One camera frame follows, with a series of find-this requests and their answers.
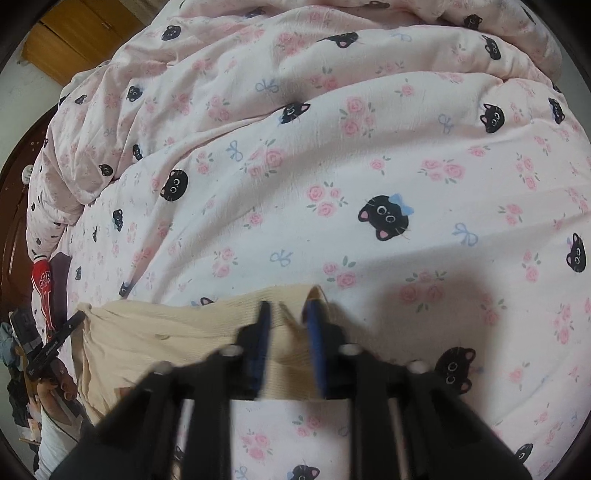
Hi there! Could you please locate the beige knit garment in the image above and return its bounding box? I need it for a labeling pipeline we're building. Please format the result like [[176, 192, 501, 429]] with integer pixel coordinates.
[[71, 284, 325, 424]]

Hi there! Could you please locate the left hand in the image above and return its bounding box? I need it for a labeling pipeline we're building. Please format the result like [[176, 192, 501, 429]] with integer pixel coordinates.
[[36, 359, 77, 410]]

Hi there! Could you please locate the red black white jersey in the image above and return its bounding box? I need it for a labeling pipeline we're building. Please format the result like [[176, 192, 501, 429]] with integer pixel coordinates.
[[31, 255, 55, 334]]

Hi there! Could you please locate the dark wooden headboard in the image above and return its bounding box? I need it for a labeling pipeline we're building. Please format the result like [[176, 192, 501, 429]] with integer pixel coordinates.
[[0, 106, 57, 310]]

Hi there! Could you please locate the dark purple folded garment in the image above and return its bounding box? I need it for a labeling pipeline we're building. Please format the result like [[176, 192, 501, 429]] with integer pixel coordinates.
[[49, 253, 72, 330]]

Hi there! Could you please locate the white charger on headboard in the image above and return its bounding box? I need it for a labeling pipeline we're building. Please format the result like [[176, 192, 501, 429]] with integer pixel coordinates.
[[21, 165, 33, 185]]

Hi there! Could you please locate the pink cat print bedsheet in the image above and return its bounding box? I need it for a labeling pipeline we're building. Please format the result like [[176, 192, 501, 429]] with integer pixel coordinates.
[[32, 78, 591, 480]]

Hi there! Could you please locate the pink cat print duvet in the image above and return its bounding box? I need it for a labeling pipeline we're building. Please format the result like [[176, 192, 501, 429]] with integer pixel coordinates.
[[26, 1, 590, 257]]

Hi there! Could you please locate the light wooden wardrobe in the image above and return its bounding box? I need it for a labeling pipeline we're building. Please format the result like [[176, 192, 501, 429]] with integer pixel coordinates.
[[21, 0, 167, 86]]

